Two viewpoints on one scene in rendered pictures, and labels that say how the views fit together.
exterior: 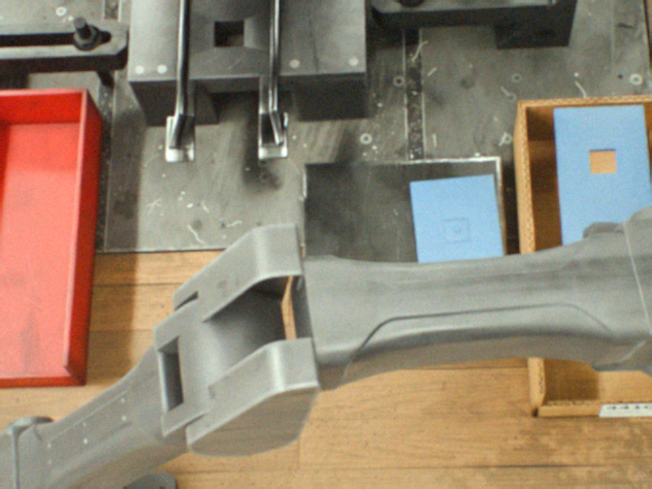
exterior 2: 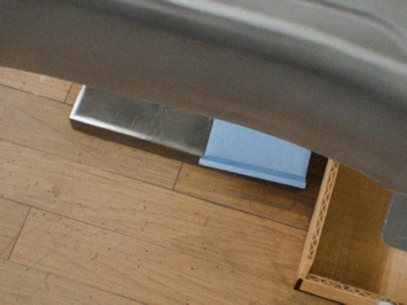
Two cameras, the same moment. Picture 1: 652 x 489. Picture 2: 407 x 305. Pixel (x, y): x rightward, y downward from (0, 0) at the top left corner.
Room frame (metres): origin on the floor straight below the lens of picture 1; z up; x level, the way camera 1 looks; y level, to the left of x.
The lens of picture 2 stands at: (0.10, -0.09, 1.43)
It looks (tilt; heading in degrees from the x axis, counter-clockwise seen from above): 66 degrees down; 6
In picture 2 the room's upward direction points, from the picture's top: 1 degrees clockwise
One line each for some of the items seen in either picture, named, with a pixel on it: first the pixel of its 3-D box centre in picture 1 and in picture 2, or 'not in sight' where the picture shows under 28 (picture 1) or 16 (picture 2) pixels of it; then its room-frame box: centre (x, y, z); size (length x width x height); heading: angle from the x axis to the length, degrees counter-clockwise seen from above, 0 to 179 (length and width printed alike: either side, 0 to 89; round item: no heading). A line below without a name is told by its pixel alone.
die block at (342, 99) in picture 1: (253, 53); not in sight; (0.60, 0.03, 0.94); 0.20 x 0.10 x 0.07; 80
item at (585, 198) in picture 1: (607, 189); not in sight; (0.38, -0.22, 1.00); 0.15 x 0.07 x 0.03; 169
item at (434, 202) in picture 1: (461, 257); (273, 83); (0.38, -0.11, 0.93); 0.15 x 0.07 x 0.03; 174
